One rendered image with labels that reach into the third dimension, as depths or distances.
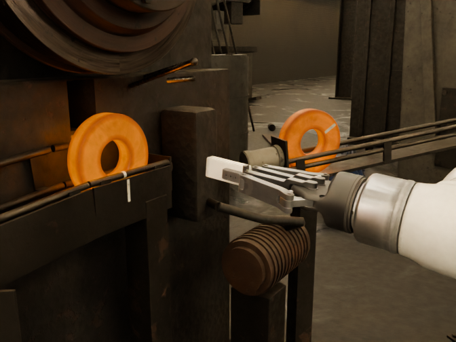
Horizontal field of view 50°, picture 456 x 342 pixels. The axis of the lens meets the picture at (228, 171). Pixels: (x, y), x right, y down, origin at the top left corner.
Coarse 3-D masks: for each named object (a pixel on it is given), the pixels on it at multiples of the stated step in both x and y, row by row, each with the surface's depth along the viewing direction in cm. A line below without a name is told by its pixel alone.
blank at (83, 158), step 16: (80, 128) 80; (96, 128) 80; (112, 128) 82; (128, 128) 85; (80, 144) 78; (96, 144) 80; (128, 144) 86; (144, 144) 89; (80, 160) 78; (96, 160) 81; (128, 160) 87; (144, 160) 89; (80, 176) 79; (96, 176) 81
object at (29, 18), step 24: (0, 0) 64; (24, 0) 64; (192, 0) 92; (24, 24) 64; (48, 24) 67; (48, 48) 68; (72, 48) 71; (168, 48) 89; (96, 72) 76; (120, 72) 80
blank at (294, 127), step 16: (304, 112) 113; (320, 112) 114; (288, 128) 112; (304, 128) 113; (320, 128) 115; (336, 128) 117; (288, 144) 113; (320, 144) 118; (336, 144) 118; (320, 160) 117
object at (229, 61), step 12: (216, 60) 341; (228, 60) 344; (240, 60) 351; (240, 72) 353; (240, 84) 355; (240, 96) 356; (240, 108) 359; (240, 120) 361; (240, 132) 364; (240, 144) 366
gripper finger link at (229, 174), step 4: (224, 168) 70; (228, 168) 70; (224, 172) 70; (228, 172) 69; (232, 172) 69; (236, 172) 69; (240, 172) 69; (224, 176) 70; (228, 176) 69; (232, 176) 69; (236, 176) 69; (232, 180) 69; (236, 180) 69; (240, 180) 66; (240, 184) 66; (240, 188) 66
